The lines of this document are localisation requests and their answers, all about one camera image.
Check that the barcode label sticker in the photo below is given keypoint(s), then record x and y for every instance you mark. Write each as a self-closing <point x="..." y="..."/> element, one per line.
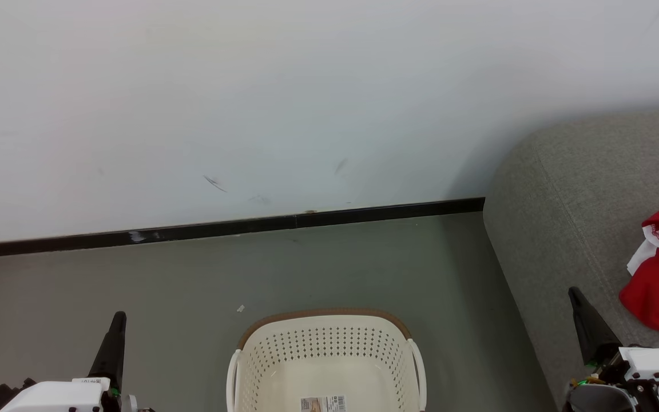
<point x="322" y="404"/>

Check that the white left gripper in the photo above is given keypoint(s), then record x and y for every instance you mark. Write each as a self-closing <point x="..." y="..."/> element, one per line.
<point x="55" y="397"/>

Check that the grey round wrist camera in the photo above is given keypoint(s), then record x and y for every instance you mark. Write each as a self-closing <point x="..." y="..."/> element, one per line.
<point x="601" y="399"/>

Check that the grey fabric sofa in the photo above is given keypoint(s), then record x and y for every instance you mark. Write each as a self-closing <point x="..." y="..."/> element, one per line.
<point x="564" y="200"/>

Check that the dark skirting board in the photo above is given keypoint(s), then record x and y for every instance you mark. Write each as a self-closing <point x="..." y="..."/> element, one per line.
<point x="221" y="229"/>

